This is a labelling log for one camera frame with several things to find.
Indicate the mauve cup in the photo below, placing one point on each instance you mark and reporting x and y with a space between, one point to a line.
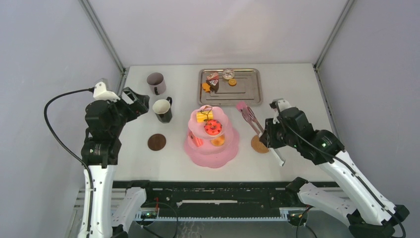
156 83

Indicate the right aluminium frame post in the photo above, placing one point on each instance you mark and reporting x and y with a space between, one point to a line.
336 28

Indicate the left aluminium frame post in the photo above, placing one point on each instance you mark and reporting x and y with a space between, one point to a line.
101 32

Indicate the red layered cake slice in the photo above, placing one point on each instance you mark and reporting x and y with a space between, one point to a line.
197 141

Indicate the yellow cake slice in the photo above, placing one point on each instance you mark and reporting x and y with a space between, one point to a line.
204 116

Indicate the stainless steel food tongs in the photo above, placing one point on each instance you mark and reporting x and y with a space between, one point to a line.
251 119

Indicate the stainless steel serving tray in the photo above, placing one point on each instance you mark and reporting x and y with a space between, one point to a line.
248 88

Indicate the pink square cake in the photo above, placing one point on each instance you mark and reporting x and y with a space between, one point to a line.
241 106

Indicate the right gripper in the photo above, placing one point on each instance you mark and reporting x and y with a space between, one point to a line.
267 137

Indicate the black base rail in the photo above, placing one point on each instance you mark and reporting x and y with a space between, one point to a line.
186 200

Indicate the light woven round coaster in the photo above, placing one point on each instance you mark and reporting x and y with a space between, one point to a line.
258 146

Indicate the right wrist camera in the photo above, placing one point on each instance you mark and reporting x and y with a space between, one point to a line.
282 104

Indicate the round yellow biscuit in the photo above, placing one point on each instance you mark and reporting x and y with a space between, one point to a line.
232 82

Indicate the round golden bread bun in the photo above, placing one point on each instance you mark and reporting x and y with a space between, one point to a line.
218 141

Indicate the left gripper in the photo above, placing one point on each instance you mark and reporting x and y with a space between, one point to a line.
139 106

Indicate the red cake slice with orange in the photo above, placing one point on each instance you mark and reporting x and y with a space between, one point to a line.
213 76

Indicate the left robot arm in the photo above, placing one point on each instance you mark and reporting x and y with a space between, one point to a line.
106 117

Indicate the orange fish-shaped cake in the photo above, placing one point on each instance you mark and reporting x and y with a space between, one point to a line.
206 87

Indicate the aluminium frame post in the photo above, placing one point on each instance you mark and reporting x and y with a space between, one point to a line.
101 32
336 28

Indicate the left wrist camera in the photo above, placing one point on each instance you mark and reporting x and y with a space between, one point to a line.
101 92

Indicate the white donut with chocolate drizzle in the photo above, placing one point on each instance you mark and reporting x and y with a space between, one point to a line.
228 73

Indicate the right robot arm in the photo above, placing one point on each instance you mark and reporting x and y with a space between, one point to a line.
364 210

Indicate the black cup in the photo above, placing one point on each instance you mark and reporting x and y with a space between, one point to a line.
162 110

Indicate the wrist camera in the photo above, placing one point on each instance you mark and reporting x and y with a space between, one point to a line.
101 92
282 104

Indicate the dark brown round coaster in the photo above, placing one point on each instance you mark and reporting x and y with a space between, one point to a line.
156 142

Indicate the pink three-tier cake stand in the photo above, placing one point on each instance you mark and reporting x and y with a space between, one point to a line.
208 155

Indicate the chocolate cake slice with cream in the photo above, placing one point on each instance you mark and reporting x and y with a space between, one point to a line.
214 85

